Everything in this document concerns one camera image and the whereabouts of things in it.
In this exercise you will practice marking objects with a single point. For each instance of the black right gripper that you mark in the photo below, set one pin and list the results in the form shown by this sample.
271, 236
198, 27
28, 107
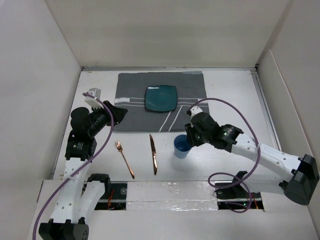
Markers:
190, 129

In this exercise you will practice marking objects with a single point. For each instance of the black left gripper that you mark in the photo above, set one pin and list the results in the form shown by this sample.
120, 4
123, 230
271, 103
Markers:
117, 113

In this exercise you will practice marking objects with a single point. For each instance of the blue plastic cup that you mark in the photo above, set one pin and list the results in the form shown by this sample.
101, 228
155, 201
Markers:
181, 146

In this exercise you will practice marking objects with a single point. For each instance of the copper fork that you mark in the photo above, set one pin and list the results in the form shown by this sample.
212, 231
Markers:
120, 150

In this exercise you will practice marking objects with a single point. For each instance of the grey striped placemat cloth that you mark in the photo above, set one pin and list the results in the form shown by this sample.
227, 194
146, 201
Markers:
130, 94

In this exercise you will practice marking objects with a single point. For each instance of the teal square plate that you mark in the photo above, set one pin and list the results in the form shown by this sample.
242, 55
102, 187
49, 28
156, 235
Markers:
161, 98

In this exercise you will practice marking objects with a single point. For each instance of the copper knife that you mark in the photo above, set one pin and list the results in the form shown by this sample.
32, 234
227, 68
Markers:
153, 151

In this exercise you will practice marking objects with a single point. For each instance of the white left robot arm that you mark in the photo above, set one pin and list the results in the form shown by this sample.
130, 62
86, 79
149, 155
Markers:
78, 195

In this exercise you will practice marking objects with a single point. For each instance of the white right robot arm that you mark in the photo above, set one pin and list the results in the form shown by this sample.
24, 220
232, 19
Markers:
299, 176

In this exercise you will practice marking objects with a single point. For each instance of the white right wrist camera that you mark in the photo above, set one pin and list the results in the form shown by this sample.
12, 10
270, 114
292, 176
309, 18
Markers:
194, 111

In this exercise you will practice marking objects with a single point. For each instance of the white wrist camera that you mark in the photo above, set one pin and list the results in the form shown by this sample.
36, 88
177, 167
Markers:
194, 111
91, 98

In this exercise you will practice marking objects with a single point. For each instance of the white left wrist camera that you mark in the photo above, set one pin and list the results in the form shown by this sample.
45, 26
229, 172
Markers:
91, 98

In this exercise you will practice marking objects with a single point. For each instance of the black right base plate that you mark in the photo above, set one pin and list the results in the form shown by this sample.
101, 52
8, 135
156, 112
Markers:
233, 198

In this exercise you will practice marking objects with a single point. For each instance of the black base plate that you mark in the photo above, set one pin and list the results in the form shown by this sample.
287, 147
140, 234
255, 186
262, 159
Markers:
233, 198
115, 200

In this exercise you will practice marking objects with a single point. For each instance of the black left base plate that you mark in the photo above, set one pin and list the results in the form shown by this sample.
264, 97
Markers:
115, 200

